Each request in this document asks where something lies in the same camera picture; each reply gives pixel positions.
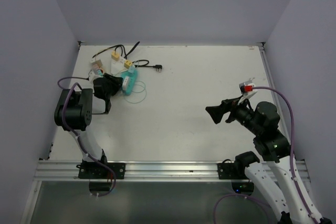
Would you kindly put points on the white cube charger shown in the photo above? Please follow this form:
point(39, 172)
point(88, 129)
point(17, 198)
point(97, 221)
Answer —
point(125, 83)

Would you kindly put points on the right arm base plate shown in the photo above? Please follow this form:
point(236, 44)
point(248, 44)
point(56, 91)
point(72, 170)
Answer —
point(228, 170)

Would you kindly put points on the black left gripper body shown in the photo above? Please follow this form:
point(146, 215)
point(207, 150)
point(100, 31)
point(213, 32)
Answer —
point(107, 96)

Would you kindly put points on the pink cube charger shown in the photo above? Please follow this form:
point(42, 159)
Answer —
point(95, 66)

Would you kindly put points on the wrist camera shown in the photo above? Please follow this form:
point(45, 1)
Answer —
point(247, 90)
point(92, 76)

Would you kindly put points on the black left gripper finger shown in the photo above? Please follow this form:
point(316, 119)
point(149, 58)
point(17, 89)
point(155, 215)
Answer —
point(113, 79)
point(115, 90)

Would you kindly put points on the yellow cube charger front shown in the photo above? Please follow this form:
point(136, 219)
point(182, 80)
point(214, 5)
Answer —
point(127, 64)

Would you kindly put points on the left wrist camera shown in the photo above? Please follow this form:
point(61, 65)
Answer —
point(92, 76)

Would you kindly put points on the aluminium front rail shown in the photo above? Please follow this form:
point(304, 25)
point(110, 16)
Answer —
point(146, 171)

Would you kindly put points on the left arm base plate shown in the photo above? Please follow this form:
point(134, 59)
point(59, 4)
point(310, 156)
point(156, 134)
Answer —
point(91, 170)

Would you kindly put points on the light blue usb charger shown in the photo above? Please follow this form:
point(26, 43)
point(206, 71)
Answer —
point(131, 69)

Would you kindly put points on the yellow cube charger rear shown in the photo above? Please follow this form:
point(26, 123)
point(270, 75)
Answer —
point(115, 56)

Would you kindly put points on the teal power strip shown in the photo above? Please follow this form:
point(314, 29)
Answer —
point(133, 77)

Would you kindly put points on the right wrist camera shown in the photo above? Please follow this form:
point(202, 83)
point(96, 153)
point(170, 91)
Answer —
point(247, 90)

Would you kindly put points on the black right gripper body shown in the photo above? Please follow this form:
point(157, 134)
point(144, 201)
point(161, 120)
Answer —
point(242, 113)

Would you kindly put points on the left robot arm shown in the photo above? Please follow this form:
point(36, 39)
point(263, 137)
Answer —
point(73, 114)

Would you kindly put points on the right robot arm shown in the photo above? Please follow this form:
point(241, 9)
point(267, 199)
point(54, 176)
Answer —
point(286, 195)

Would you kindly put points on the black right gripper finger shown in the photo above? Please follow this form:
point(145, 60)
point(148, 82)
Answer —
point(216, 113)
point(230, 102)

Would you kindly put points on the yellow cube charger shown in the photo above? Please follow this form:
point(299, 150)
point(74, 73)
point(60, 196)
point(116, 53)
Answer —
point(127, 64)
point(115, 56)

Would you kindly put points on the white triangular power strip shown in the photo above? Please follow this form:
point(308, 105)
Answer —
point(117, 67)

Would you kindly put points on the beige power strip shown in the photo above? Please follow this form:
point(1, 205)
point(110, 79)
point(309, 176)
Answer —
point(100, 64)

